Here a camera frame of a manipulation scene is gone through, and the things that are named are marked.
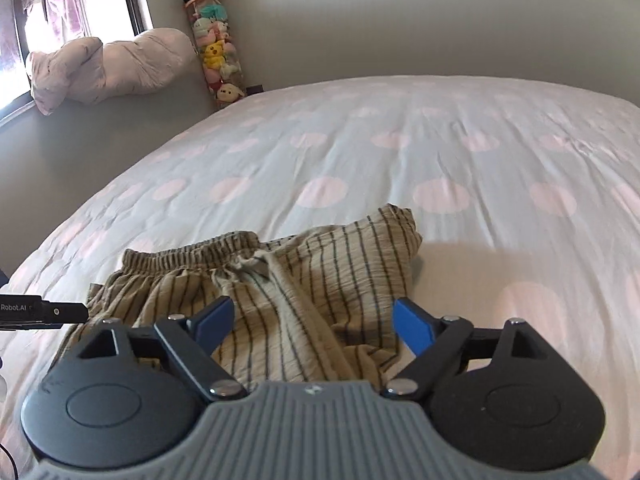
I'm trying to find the beige striped shorts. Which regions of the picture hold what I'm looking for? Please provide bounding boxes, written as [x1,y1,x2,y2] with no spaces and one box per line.
[49,202,424,391]

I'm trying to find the white pink dotted bedsheet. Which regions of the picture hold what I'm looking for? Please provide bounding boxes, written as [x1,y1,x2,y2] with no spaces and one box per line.
[6,76,639,479]

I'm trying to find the plush toy hanging column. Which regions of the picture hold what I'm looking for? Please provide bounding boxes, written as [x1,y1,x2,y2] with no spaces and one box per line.
[182,0,246,110]

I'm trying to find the thin black cable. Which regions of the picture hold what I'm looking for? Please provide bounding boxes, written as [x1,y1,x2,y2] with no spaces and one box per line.
[0,441,19,480]

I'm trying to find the window frame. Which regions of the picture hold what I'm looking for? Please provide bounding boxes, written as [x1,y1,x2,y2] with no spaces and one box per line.
[1,0,151,120]

